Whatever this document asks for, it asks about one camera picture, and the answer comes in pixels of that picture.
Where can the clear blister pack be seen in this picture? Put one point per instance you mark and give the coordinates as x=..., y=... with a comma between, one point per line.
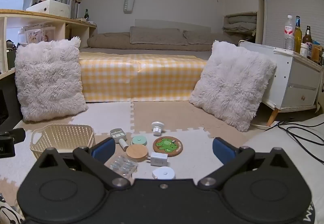
x=122, y=166

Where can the wooden wall shelf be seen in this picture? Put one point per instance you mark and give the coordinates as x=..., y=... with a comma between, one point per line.
x=38, y=21

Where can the white jar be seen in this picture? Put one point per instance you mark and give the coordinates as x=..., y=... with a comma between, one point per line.
x=304, y=50

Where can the small white cylinder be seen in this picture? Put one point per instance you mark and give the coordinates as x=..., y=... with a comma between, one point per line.
x=123, y=144

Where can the cream plastic woven basket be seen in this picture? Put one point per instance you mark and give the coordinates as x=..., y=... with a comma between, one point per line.
x=63, y=137

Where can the black white printed cloth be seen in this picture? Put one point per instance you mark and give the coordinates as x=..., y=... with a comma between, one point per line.
x=8, y=210

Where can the mint green round box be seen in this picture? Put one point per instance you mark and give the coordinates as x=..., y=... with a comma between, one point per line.
x=139, y=141

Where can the white oval tape measure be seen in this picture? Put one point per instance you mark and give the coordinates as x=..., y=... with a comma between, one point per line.
x=164, y=172

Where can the black cabinet base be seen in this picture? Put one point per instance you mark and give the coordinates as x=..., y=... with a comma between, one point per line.
x=7, y=102

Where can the clear storage bin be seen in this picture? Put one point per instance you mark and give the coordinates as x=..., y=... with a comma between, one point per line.
x=38, y=32

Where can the green glass bottle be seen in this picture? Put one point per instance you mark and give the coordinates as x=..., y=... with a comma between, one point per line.
x=86, y=14

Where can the fluffy white pillow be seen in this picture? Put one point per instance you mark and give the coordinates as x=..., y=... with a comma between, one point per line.
x=231, y=84
x=48, y=79

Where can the clear plastic water bottle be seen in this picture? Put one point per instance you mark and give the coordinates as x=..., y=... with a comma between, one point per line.
x=289, y=34

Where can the round wooden coaster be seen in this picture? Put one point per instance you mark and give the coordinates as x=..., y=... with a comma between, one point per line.
x=137, y=153

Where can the grey white plastic case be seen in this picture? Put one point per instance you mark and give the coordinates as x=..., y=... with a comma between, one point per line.
x=117, y=134

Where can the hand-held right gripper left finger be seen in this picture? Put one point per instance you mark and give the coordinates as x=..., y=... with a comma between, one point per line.
x=103, y=150

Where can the white headboard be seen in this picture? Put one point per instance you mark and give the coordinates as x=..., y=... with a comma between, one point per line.
x=174, y=23

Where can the white shutter door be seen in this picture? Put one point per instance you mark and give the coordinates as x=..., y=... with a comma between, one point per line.
x=288, y=18

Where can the white storage box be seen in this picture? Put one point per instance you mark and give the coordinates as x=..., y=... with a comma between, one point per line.
x=50, y=7

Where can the folded beige bedding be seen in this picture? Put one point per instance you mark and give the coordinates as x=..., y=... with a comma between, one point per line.
x=239, y=23

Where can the white cushion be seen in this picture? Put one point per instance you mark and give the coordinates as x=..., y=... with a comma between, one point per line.
x=286, y=143

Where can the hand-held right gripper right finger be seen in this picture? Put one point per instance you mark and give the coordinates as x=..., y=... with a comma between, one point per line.
x=222, y=150

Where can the yellow checked mattress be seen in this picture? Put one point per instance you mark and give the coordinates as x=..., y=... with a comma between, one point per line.
x=141, y=77

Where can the yellow oil bottle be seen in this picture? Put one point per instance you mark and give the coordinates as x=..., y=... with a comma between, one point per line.
x=298, y=36

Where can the brown glass bottle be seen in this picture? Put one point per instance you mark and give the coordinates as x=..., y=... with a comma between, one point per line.
x=307, y=39

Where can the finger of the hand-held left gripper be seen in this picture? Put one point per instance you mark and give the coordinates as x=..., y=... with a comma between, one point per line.
x=17, y=135

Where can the beige white puzzle floor mat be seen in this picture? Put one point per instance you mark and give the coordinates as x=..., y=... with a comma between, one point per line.
x=177, y=112

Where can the white cabinet with drawer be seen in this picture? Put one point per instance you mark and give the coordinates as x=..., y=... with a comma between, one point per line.
x=291, y=79

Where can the brown round object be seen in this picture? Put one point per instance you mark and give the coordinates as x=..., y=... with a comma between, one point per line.
x=167, y=146

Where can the white plug adapter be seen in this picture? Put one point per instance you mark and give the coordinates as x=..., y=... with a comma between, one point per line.
x=159, y=159

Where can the white round knob hook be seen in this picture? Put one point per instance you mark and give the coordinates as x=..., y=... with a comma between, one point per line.
x=157, y=128

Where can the beige bed pillow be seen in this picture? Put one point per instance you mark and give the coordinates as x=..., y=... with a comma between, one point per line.
x=157, y=35
x=202, y=37

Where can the white hanging sign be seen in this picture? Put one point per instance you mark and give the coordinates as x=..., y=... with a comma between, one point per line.
x=128, y=2

